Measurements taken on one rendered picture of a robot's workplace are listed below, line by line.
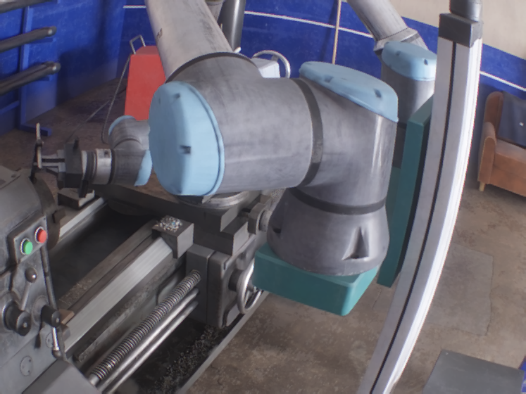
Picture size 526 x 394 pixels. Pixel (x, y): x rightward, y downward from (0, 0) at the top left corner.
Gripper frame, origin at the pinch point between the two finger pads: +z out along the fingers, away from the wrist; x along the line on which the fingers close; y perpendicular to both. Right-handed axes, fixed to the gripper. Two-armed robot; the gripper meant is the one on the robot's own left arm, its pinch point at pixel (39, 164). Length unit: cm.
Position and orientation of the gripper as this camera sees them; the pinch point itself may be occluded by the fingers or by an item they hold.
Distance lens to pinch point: 146.4
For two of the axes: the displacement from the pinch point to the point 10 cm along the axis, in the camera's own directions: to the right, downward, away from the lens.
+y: 3.5, -7.5, -5.6
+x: 3.5, 6.6, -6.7
